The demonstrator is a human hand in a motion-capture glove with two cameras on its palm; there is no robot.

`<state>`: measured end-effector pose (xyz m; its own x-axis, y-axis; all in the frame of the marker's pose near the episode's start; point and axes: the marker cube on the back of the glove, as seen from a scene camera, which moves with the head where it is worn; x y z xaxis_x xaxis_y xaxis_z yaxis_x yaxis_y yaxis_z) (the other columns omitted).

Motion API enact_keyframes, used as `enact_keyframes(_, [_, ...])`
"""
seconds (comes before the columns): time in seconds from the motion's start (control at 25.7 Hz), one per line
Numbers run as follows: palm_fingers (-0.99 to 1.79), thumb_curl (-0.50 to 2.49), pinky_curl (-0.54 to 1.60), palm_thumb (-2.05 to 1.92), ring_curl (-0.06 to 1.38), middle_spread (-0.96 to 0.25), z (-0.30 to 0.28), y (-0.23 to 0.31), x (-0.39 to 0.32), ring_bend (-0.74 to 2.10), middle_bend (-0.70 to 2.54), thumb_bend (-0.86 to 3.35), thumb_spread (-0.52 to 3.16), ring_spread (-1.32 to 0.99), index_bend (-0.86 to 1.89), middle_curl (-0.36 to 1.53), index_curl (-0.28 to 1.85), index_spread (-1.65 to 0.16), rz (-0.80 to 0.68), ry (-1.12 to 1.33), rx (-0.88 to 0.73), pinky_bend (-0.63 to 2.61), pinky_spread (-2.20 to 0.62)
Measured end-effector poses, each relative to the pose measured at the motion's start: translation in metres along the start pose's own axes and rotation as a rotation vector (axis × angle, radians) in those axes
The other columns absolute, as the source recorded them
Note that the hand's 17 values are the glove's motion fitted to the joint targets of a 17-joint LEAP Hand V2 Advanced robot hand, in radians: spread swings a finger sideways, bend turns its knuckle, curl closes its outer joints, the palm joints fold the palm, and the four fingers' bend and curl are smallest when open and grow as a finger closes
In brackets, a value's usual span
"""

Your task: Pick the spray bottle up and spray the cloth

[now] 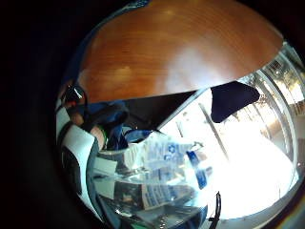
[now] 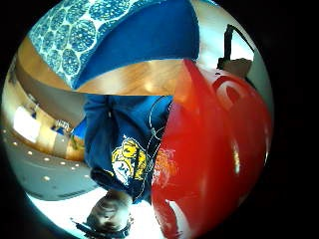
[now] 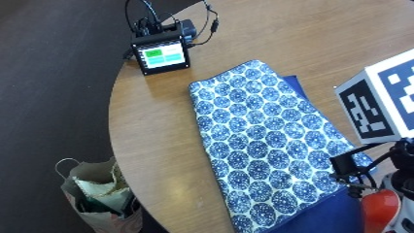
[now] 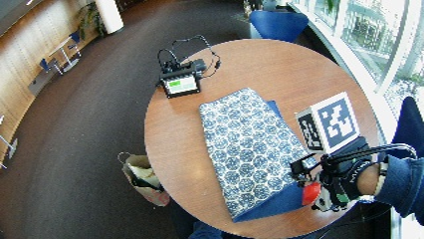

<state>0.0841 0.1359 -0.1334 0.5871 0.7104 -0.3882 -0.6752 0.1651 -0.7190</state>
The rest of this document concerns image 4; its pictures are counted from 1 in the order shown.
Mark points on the small red object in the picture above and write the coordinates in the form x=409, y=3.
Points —
x=311, y=193

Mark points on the white cube of black markers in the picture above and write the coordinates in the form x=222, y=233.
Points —
x=335, y=121

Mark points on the blue white patterned cloth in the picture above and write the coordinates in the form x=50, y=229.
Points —
x=247, y=142

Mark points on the paper bag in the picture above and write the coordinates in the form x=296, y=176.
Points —
x=141, y=179

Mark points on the black device with screen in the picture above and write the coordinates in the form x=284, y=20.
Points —
x=181, y=83

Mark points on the white pillar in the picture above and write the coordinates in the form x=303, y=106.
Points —
x=109, y=15

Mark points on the white table with thin legs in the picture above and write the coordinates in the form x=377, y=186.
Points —
x=66, y=49
x=11, y=146

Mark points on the small blue chair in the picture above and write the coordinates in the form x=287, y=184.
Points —
x=45, y=64
x=76, y=37

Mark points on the green potted plant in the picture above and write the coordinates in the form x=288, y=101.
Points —
x=90, y=20

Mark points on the grey palm camera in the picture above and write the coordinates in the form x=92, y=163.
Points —
x=326, y=203

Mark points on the black palm camera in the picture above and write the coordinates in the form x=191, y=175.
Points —
x=302, y=165

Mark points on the white window frame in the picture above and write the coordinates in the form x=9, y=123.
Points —
x=375, y=43

